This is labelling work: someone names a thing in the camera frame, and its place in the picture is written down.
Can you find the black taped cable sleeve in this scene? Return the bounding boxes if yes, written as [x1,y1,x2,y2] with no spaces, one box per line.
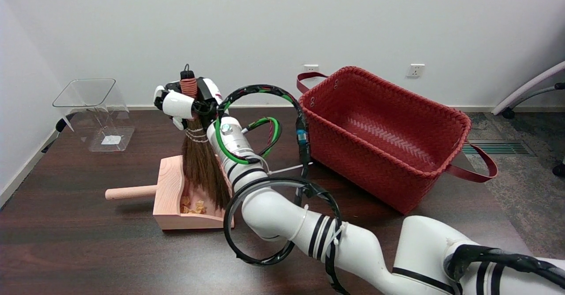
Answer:
[444,244,565,289]

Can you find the wooden dustpan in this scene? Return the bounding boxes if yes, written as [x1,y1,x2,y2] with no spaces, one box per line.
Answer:
[105,155,234,231]

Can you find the clear plastic container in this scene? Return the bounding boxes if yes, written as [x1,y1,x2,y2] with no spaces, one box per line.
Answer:
[52,79,136,153]

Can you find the red woven basket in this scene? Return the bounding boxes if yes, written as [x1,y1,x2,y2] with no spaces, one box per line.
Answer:
[297,66,498,215]

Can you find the green cable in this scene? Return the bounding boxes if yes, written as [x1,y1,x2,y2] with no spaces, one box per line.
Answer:
[214,117,283,165]

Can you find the brown straw hand broom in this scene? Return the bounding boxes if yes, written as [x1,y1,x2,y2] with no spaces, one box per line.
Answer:
[180,64,232,210]

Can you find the office chair base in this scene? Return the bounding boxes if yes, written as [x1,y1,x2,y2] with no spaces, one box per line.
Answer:
[491,61,565,177]

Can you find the black wrapped cable bundle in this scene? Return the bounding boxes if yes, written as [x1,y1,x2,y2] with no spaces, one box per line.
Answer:
[214,84,312,178]

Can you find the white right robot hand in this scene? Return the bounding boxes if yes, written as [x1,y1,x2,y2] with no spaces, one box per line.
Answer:
[153,78,225,131]

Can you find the metal floor vent grille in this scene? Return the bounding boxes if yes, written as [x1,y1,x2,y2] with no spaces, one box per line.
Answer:
[463,140,535,156]

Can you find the black hoop cable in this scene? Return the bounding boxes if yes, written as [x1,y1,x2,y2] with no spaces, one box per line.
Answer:
[223,177,349,295]

